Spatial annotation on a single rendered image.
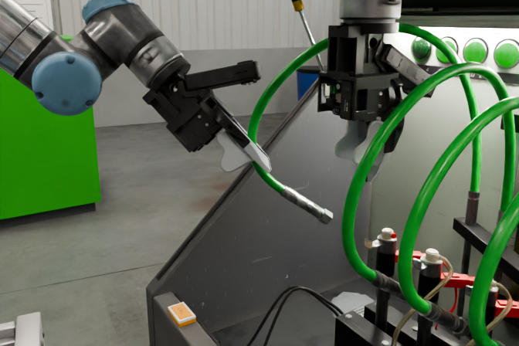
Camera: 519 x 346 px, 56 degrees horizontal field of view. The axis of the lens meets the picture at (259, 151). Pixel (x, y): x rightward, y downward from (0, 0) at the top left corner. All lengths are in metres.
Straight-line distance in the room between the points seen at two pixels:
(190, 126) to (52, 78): 0.21
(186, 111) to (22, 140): 3.07
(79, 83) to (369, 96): 0.35
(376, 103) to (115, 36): 0.38
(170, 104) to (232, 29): 6.61
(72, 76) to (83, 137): 3.19
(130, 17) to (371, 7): 0.35
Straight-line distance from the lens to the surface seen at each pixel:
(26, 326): 0.85
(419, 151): 1.06
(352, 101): 0.61
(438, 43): 0.80
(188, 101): 0.74
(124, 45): 0.75
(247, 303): 1.07
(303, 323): 1.07
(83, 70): 0.62
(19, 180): 3.81
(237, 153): 0.72
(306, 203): 0.77
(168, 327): 0.90
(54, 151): 3.79
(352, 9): 0.62
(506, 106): 0.59
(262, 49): 7.50
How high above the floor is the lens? 1.44
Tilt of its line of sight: 15 degrees down
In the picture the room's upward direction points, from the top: straight up
